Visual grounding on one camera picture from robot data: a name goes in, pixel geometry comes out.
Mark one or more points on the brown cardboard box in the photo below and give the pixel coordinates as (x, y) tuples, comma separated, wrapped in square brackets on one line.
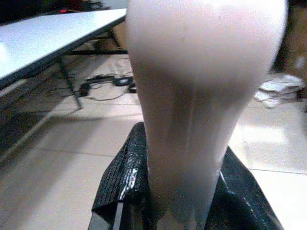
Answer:
[(296, 36)]

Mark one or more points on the white folding table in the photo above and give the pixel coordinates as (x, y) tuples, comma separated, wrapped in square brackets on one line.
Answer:
[(40, 45)]

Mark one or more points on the black power adapter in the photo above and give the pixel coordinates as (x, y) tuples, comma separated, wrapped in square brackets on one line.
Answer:
[(84, 88)]

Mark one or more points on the white crumpled plastic bag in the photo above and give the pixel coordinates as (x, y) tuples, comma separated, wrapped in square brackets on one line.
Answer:
[(279, 89)]

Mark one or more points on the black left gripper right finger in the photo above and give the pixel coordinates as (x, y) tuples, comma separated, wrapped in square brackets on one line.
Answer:
[(242, 196)]

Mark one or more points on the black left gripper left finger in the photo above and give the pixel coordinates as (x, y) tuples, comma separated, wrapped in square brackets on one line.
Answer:
[(124, 177)]

